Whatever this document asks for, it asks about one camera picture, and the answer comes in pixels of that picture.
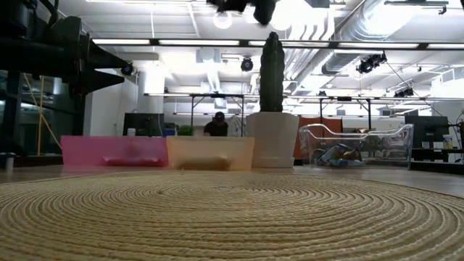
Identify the overhead light bar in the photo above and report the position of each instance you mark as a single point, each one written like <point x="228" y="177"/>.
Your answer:
<point x="290" y="44"/>

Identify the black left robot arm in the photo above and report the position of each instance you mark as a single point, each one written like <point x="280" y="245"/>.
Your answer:
<point x="29" y="54"/>

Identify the orange panel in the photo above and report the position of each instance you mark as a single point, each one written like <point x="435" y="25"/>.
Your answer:
<point x="326" y="121"/>

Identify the blue box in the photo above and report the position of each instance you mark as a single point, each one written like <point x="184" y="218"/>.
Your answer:
<point x="169" y="132"/>

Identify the person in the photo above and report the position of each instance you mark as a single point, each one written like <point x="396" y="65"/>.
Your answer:
<point x="216" y="128"/>

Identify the black monitor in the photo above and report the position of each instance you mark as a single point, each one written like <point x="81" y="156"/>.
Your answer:
<point x="143" y="125"/>
<point x="427" y="130"/>

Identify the green plant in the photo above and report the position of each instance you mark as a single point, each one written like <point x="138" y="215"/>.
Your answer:
<point x="185" y="130"/>

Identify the white cup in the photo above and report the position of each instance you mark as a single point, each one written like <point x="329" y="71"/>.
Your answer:
<point x="131" y="132"/>

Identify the background black workstation frame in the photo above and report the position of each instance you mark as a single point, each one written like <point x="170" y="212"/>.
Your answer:
<point x="344" y="98"/>
<point x="217" y="95"/>

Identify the small grey post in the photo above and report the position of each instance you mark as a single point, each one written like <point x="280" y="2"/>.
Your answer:
<point x="10" y="163"/>

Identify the pink plastic bin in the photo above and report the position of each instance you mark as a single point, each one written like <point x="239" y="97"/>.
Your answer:
<point x="90" y="148"/>

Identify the black ceiling spotlight cluster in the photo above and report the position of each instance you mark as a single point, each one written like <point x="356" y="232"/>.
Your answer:
<point x="369" y="62"/>

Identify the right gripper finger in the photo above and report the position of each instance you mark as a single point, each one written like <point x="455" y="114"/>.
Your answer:
<point x="230" y="4"/>

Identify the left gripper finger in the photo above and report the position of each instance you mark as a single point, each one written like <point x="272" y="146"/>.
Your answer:
<point x="101" y="59"/>
<point x="99" y="80"/>

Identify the oatmeal raisin granola bar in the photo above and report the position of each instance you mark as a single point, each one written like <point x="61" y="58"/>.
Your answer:
<point x="331" y="156"/>

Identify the round woven placemat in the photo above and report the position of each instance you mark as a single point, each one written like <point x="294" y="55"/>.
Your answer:
<point x="232" y="217"/>

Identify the orange plastic bin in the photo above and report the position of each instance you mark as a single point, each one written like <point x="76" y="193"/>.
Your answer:
<point x="210" y="146"/>

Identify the black background desk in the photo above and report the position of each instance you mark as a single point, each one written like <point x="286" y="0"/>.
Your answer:
<point x="435" y="154"/>

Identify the round ceiling lamp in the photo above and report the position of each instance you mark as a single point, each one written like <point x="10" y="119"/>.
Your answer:
<point x="223" y="20"/>

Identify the clear plastic bin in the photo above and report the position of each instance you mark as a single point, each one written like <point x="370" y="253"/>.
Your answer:
<point x="402" y="145"/>

